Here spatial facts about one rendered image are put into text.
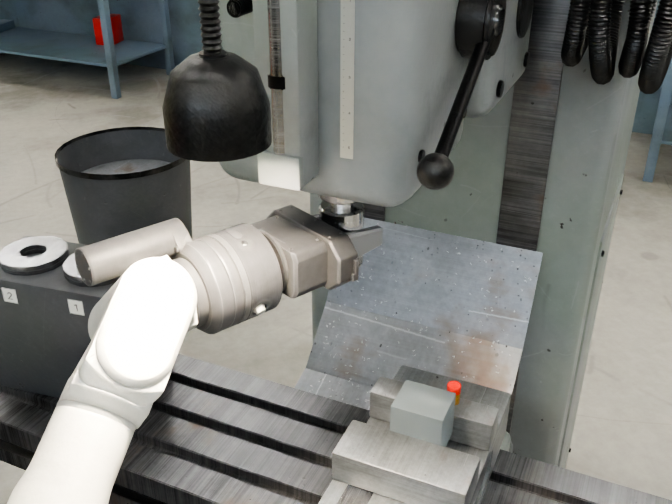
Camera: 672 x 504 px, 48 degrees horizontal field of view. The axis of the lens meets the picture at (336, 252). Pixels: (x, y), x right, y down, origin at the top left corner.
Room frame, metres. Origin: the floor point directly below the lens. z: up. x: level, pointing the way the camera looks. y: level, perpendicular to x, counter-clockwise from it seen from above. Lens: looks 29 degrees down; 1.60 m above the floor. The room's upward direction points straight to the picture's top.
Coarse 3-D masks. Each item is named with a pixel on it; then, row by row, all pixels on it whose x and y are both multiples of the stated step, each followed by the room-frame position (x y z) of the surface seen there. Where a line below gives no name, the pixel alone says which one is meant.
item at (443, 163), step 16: (464, 0) 0.68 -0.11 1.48; (480, 0) 0.67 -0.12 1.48; (496, 0) 0.68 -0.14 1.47; (464, 16) 0.67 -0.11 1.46; (480, 16) 0.66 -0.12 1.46; (496, 16) 0.68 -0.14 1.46; (464, 32) 0.67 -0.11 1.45; (480, 32) 0.66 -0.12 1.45; (496, 32) 0.68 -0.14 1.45; (464, 48) 0.68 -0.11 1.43; (480, 48) 0.66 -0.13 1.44; (496, 48) 0.70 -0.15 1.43; (480, 64) 0.65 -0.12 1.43; (464, 80) 0.63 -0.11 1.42; (464, 96) 0.62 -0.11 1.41; (464, 112) 0.61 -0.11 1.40; (448, 128) 0.59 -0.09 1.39; (448, 144) 0.58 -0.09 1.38; (432, 160) 0.55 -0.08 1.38; (448, 160) 0.56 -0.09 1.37; (432, 176) 0.55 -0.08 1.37; (448, 176) 0.55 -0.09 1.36
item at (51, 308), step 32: (0, 256) 0.88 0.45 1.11; (32, 256) 0.91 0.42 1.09; (64, 256) 0.89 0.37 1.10; (0, 288) 0.85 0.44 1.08; (32, 288) 0.83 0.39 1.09; (64, 288) 0.82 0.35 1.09; (96, 288) 0.82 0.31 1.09; (0, 320) 0.85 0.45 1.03; (32, 320) 0.84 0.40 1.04; (64, 320) 0.82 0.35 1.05; (0, 352) 0.85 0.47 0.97; (32, 352) 0.84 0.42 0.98; (64, 352) 0.82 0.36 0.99; (0, 384) 0.86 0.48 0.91; (32, 384) 0.84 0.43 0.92; (64, 384) 0.83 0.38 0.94
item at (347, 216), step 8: (320, 208) 0.69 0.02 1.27; (328, 208) 0.69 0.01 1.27; (352, 208) 0.69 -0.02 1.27; (360, 208) 0.69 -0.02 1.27; (320, 216) 0.69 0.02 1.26; (328, 216) 0.68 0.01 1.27; (336, 216) 0.68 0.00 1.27; (344, 216) 0.68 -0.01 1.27; (352, 216) 0.68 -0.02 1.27; (360, 216) 0.69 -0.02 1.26
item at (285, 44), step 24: (264, 0) 0.59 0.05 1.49; (288, 0) 0.58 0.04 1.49; (312, 0) 0.60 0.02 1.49; (264, 24) 0.59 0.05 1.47; (288, 24) 0.58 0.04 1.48; (312, 24) 0.60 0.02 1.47; (264, 48) 0.59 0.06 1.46; (288, 48) 0.58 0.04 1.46; (312, 48) 0.60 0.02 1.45; (264, 72) 0.59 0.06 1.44; (288, 72) 0.58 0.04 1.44; (312, 72) 0.60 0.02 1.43; (288, 96) 0.58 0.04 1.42; (312, 96) 0.60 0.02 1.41; (288, 120) 0.58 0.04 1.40; (312, 120) 0.60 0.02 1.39; (288, 144) 0.58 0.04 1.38; (312, 144) 0.60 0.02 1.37; (264, 168) 0.59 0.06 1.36; (288, 168) 0.58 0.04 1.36; (312, 168) 0.60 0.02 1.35
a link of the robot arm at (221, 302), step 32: (160, 224) 0.61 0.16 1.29; (96, 256) 0.55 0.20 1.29; (128, 256) 0.57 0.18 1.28; (160, 256) 0.59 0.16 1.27; (192, 256) 0.58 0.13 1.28; (224, 256) 0.58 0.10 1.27; (224, 288) 0.56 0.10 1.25; (96, 320) 0.55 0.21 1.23; (192, 320) 0.53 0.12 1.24; (224, 320) 0.56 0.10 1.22
